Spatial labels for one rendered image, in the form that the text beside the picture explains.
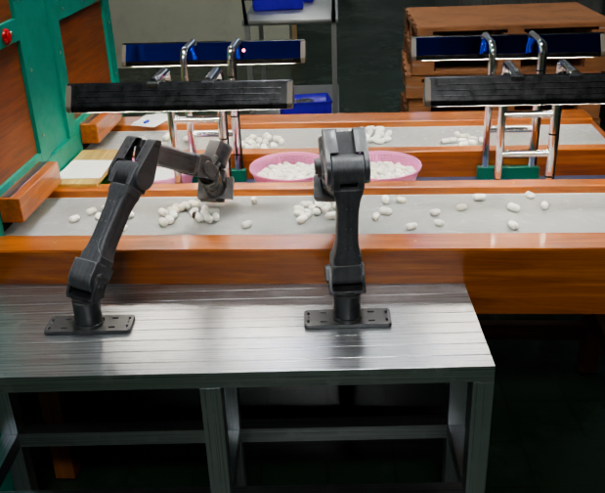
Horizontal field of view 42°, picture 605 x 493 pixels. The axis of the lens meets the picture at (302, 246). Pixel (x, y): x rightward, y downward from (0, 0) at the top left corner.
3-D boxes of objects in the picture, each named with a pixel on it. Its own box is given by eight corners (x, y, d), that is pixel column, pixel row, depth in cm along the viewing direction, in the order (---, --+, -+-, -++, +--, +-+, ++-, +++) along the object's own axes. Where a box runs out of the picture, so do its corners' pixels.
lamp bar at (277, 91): (293, 110, 209) (291, 82, 206) (65, 113, 213) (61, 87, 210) (295, 102, 216) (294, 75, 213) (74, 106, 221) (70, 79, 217)
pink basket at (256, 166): (345, 201, 246) (344, 172, 241) (263, 213, 239) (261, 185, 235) (318, 174, 269) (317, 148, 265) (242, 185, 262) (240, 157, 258)
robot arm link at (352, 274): (329, 274, 182) (329, 150, 163) (358, 272, 183) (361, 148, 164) (332, 291, 177) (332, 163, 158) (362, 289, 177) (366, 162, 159)
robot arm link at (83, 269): (81, 291, 183) (133, 165, 190) (103, 297, 180) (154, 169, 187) (64, 283, 177) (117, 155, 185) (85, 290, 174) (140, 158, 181)
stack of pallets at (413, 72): (566, 124, 533) (580, 1, 498) (599, 163, 462) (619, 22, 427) (397, 128, 540) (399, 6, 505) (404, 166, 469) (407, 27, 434)
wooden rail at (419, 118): (586, 165, 294) (592, 117, 286) (114, 171, 307) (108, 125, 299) (578, 155, 305) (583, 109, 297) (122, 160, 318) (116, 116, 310)
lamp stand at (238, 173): (245, 182, 264) (237, 48, 245) (187, 182, 266) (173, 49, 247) (252, 162, 281) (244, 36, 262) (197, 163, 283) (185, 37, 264)
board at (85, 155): (97, 187, 239) (96, 183, 239) (49, 188, 240) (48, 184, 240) (125, 152, 269) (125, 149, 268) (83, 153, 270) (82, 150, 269)
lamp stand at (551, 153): (568, 228, 221) (586, 70, 202) (496, 229, 223) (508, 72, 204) (552, 202, 238) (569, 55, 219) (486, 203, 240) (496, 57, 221)
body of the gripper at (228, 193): (199, 179, 224) (194, 169, 217) (235, 178, 223) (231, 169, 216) (197, 201, 222) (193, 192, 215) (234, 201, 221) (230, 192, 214)
